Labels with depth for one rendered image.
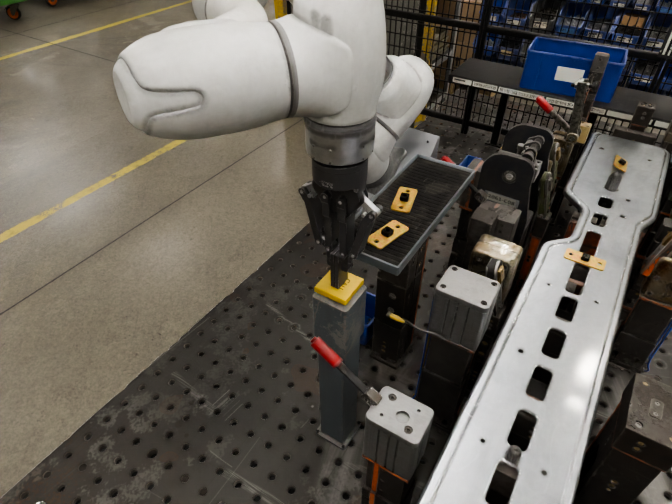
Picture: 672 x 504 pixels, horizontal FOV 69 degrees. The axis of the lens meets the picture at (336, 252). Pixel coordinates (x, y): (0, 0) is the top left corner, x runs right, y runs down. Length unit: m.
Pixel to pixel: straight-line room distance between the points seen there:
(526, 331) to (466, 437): 0.26
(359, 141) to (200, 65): 0.21
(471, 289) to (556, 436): 0.26
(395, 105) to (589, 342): 0.80
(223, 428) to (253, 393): 0.11
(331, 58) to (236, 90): 0.10
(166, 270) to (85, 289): 0.39
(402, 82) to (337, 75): 0.89
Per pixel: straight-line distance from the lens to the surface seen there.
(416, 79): 1.47
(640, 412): 0.93
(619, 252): 1.27
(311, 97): 0.54
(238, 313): 1.39
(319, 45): 0.53
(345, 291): 0.78
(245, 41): 0.52
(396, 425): 0.76
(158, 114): 0.51
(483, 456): 0.83
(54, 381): 2.38
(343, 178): 0.63
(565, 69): 1.90
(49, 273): 2.90
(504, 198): 1.18
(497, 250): 1.03
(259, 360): 1.28
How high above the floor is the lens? 1.71
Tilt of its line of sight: 41 degrees down
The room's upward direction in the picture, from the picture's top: straight up
